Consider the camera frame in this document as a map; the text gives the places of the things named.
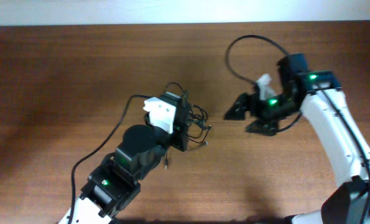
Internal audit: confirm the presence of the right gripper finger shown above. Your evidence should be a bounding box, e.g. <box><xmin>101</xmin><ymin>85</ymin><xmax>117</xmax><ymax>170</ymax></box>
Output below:
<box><xmin>245</xmin><ymin>119</ymin><xmax>279</xmax><ymax>136</ymax></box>
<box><xmin>224</xmin><ymin>93</ymin><xmax>250</xmax><ymax>121</ymax></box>

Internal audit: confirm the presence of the thick black USB cable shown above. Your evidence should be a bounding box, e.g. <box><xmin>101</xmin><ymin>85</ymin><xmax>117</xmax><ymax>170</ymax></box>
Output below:
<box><xmin>164</xmin><ymin>81</ymin><xmax>213</xmax><ymax>170</ymax></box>

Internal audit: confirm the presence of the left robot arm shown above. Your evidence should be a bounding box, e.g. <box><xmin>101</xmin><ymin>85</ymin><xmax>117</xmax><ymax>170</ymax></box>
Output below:
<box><xmin>61</xmin><ymin>92</ymin><xmax>191</xmax><ymax>223</ymax></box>

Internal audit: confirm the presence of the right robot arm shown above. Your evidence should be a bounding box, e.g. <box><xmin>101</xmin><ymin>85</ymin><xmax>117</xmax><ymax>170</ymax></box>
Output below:
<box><xmin>224</xmin><ymin>54</ymin><xmax>370</xmax><ymax>223</ymax></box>

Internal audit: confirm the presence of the right camera cable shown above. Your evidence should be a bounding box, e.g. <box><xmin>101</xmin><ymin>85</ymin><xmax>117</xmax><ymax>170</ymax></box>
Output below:
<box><xmin>224</xmin><ymin>34</ymin><xmax>370</xmax><ymax>224</ymax></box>

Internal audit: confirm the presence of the camera cable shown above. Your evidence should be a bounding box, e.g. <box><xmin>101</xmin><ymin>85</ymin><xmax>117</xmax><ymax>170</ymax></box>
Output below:
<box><xmin>224</xmin><ymin>34</ymin><xmax>370</xmax><ymax>224</ymax></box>
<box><xmin>69</xmin><ymin>94</ymin><xmax>151</xmax><ymax>224</ymax></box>

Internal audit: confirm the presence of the left camera cable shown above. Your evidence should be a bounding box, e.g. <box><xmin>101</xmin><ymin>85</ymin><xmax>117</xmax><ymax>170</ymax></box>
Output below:
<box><xmin>69</xmin><ymin>94</ymin><xmax>151</xmax><ymax>224</ymax></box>

